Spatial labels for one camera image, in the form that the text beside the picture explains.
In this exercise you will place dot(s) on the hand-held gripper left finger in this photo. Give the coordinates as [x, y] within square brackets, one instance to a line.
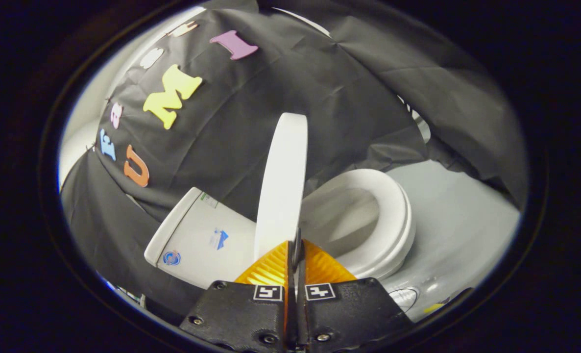
[241, 314]

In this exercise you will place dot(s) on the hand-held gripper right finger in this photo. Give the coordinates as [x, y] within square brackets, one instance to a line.
[349, 314]

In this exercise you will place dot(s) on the white toilet lid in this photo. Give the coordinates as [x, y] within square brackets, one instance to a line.
[283, 186]

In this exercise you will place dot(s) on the white toilet body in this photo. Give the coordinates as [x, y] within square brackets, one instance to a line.
[202, 245]

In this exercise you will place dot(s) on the white toilet seat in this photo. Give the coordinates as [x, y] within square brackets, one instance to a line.
[393, 215]

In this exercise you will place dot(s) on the white toilet tank cover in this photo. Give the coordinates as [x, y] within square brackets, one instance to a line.
[175, 225]

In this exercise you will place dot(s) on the black backdrop cloth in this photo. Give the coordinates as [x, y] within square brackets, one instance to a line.
[271, 98]

